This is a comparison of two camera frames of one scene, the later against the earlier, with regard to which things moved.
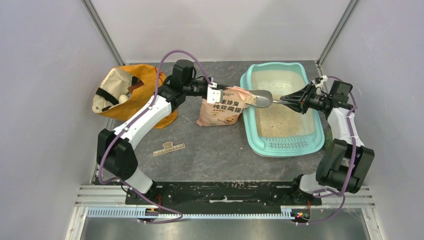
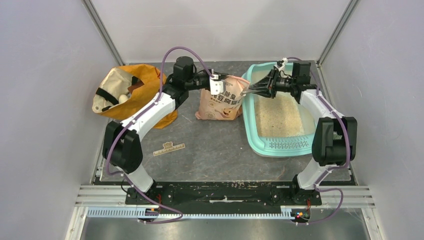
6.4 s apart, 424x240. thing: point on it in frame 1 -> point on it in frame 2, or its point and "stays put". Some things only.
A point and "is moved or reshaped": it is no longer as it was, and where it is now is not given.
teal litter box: x=280 y=129 stays put
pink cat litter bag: x=225 y=113 is moved or reshaped
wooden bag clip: x=168 y=147 stays put
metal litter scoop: x=264 y=98 -> x=244 y=91
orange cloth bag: x=122 y=90 stays put
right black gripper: x=300 y=100 -> x=267 y=86
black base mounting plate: x=223 y=194 stays put
